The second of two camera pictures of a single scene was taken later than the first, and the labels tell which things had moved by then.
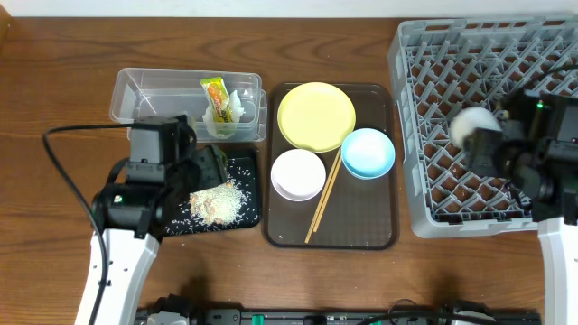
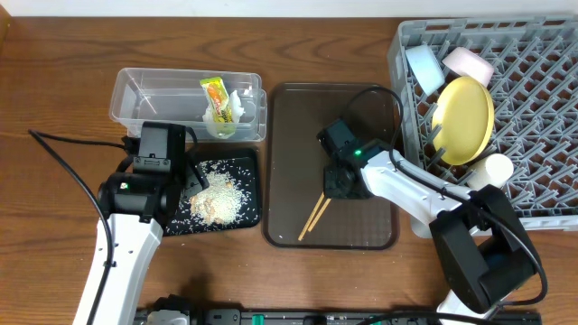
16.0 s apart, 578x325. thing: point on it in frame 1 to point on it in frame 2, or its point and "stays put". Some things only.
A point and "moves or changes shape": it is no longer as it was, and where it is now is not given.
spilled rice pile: (218, 205) stays put
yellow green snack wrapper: (219, 95) stays put
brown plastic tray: (331, 172) stays put
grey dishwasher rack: (444, 66) stays put
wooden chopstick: (321, 198) moves or changes shape
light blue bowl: (368, 153) moves or changes shape
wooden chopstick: (327, 193) moves or changes shape
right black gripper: (479, 147) to (337, 186)
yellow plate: (316, 115) to (465, 111)
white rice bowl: (298, 174) to (469, 65)
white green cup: (470, 118) moves or changes shape
